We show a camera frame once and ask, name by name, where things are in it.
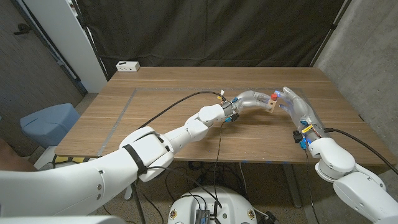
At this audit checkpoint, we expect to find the grey table leg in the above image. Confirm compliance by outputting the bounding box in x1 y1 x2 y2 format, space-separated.
281 164 302 208

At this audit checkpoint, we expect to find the grey electronics module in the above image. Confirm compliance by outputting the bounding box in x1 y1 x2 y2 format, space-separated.
195 208 211 224

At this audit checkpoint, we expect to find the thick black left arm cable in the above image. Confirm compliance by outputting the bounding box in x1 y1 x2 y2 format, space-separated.
138 91 224 129

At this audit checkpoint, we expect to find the person's bare leg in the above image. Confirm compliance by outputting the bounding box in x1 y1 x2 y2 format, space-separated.
0 136 38 172

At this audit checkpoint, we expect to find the white cabinet panel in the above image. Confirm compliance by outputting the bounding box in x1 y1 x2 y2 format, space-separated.
23 0 108 93

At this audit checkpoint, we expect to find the white power strip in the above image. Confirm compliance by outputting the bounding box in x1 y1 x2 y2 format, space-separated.
115 60 141 73

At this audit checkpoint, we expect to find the black curtain backdrop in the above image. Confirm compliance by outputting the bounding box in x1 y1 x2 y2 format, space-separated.
76 0 346 78

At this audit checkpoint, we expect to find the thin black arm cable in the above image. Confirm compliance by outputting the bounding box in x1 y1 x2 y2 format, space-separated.
305 149 321 224
146 121 226 208

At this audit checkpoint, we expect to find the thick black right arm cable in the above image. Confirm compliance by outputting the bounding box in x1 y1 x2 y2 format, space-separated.
323 128 398 175

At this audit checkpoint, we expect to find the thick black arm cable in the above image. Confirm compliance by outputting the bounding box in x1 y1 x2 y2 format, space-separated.
323 128 398 175
138 91 224 129

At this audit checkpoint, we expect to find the black backdrop stand pole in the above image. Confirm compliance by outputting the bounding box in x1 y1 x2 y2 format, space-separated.
73 0 109 82
309 0 354 68

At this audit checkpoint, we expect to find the white floor cable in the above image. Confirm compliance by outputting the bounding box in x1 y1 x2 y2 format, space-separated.
238 162 248 197

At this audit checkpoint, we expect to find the black door handle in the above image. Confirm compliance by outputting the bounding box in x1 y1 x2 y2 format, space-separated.
12 22 32 35

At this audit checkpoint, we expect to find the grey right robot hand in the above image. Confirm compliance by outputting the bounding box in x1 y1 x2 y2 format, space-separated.
273 86 326 150

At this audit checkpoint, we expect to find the black floor cable tangle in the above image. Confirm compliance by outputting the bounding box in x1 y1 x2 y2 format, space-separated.
164 161 249 203

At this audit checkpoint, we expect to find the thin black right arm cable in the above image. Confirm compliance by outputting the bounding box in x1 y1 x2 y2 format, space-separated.
305 149 321 224

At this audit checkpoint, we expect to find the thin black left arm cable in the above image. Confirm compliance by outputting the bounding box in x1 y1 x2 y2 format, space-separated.
146 121 226 208

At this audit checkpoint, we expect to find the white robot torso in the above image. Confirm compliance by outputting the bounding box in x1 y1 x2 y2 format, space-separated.
167 185 258 224

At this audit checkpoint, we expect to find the blue padded stool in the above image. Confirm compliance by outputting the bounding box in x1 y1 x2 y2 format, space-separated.
19 103 81 149

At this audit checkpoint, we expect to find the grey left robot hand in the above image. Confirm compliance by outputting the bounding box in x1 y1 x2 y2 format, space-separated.
222 90 274 123

